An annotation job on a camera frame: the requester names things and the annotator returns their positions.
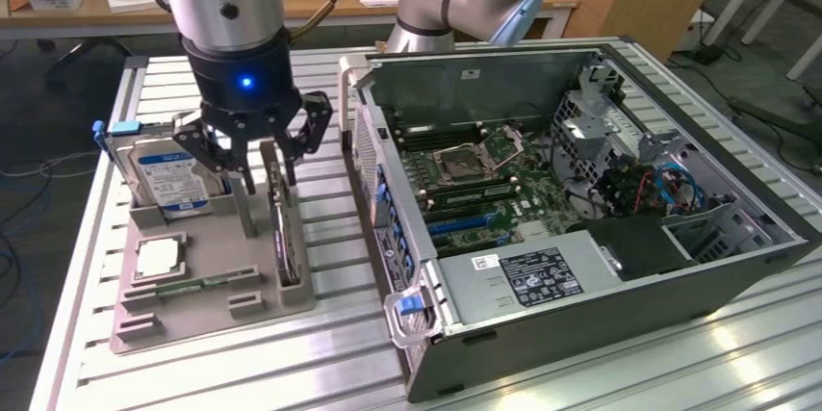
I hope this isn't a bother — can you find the green motherboard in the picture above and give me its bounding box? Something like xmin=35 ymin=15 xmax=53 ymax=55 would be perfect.
xmin=384 ymin=110 xmax=602 ymax=261

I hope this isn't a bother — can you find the gray parts rack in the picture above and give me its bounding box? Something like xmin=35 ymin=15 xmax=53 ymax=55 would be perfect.
xmin=108 ymin=148 xmax=318 ymax=357

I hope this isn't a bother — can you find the metal socket cover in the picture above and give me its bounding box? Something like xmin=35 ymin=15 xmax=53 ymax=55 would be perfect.
xmin=478 ymin=121 xmax=527 ymax=163

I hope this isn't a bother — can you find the black wire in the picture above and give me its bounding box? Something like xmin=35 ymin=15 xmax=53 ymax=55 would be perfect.
xmin=547 ymin=131 xmax=599 ymax=220

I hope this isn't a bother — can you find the blue expansion slot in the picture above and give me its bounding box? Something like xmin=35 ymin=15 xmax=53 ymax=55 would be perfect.
xmin=426 ymin=212 xmax=512 ymax=236

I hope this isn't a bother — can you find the gray case handle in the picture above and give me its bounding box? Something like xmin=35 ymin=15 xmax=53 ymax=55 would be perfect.
xmin=382 ymin=284 xmax=446 ymax=350

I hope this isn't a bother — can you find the silver CPU chip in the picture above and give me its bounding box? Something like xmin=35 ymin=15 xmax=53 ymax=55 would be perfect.
xmin=136 ymin=239 xmax=184 ymax=275

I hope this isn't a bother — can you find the CPU socket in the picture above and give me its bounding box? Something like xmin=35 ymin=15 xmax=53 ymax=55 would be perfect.
xmin=434 ymin=144 xmax=499 ymax=181

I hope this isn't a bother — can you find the black open PC case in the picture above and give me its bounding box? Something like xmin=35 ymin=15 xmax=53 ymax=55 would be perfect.
xmin=338 ymin=35 xmax=822 ymax=405

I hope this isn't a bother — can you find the red wire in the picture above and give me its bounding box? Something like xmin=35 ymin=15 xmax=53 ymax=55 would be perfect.
xmin=639 ymin=168 xmax=658 ymax=211

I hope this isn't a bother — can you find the silver chipset heatsink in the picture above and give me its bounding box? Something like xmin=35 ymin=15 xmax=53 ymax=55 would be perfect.
xmin=512 ymin=221 xmax=556 ymax=241

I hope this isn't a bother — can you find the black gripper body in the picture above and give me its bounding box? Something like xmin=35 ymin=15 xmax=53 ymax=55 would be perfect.
xmin=181 ymin=29 xmax=304 ymax=141

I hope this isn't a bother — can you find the gray power supply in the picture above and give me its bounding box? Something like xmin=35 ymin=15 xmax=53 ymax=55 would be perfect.
xmin=420 ymin=229 xmax=629 ymax=336

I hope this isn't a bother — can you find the green RAM stick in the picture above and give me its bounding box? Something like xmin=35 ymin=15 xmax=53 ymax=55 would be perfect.
xmin=152 ymin=271 xmax=238 ymax=295

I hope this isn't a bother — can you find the black stand base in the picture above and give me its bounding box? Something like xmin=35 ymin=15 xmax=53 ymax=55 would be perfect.
xmin=725 ymin=95 xmax=822 ymax=143

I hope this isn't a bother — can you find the labelled RAM stick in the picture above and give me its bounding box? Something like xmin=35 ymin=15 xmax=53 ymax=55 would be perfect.
xmin=424 ymin=178 xmax=520 ymax=204

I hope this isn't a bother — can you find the black floor adapter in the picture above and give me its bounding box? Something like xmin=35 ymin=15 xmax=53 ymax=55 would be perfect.
xmin=689 ymin=42 xmax=729 ymax=66

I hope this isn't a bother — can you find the blue wire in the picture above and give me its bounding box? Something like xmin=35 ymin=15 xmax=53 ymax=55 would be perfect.
xmin=654 ymin=162 xmax=709 ymax=215

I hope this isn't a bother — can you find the hard disk with blue caddy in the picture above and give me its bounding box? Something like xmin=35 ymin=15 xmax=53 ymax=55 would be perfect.
xmin=91 ymin=115 xmax=226 ymax=218

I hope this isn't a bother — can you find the metal disk bay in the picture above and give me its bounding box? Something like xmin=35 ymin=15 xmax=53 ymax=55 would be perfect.
xmin=661 ymin=192 xmax=789 ymax=266

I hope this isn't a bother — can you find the black chair base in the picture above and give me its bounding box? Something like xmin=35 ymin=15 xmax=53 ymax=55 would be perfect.
xmin=37 ymin=38 xmax=140 ymax=92

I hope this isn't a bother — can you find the graphics card with metal bracket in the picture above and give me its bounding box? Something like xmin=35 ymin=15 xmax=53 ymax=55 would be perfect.
xmin=256 ymin=139 xmax=304 ymax=287

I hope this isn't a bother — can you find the black RAM slot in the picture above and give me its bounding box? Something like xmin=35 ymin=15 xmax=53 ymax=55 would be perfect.
xmin=399 ymin=135 xmax=487 ymax=153
xmin=394 ymin=119 xmax=483 ymax=139
xmin=395 ymin=124 xmax=484 ymax=143
xmin=398 ymin=130 xmax=486 ymax=148

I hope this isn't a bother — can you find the metal drive cage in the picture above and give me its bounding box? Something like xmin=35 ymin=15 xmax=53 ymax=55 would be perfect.
xmin=551 ymin=62 xmax=650 ymax=176

